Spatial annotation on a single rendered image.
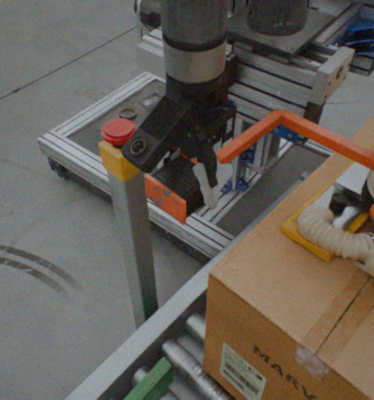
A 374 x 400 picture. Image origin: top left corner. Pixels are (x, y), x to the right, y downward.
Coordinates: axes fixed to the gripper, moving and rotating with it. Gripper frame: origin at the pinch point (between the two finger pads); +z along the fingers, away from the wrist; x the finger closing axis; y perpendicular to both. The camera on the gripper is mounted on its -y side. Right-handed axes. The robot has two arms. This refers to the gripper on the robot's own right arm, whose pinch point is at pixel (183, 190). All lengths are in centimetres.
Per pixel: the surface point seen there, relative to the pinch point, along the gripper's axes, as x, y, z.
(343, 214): -18.0, 22.1, 10.3
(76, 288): 66, 3, 108
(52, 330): 57, -14, 108
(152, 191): 3.0, -3.9, -0.7
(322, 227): -18.7, 11.8, 4.0
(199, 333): -1, 4, 53
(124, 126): 22.8, 7.0, 3.7
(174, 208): -1.9, -4.0, -0.3
